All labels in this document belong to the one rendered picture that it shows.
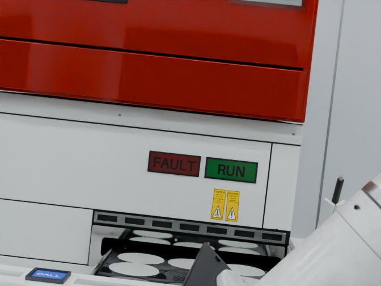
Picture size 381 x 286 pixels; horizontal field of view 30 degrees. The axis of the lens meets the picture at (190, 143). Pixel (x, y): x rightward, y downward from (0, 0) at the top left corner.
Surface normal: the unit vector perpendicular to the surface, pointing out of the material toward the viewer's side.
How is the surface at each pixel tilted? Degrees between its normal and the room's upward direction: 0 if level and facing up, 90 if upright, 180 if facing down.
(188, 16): 90
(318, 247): 58
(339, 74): 90
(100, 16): 90
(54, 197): 90
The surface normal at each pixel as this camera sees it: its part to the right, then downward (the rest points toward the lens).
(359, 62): -0.04, 0.05
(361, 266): -0.25, -0.11
